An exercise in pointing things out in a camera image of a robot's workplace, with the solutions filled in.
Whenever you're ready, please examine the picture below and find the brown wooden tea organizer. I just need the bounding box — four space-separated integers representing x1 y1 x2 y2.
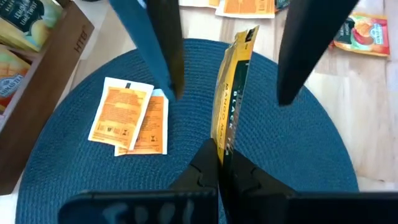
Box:
0 0 96 196

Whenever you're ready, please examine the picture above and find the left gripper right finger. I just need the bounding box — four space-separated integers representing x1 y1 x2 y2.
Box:
218 148 398 224

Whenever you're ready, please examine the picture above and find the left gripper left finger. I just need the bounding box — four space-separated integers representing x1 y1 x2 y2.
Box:
58 138 220 224

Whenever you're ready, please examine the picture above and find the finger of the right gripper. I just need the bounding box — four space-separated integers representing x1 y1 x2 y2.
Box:
276 0 360 107
108 0 186 102

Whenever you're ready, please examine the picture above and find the orange white tea packet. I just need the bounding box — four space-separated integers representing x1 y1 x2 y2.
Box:
114 88 170 157
215 0 277 19
88 77 155 152

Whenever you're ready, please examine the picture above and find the round dark woven placemat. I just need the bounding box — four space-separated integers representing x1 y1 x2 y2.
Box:
14 37 360 224

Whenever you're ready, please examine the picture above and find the yellow green lemon tea packet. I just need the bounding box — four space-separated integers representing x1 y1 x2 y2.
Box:
0 0 65 53

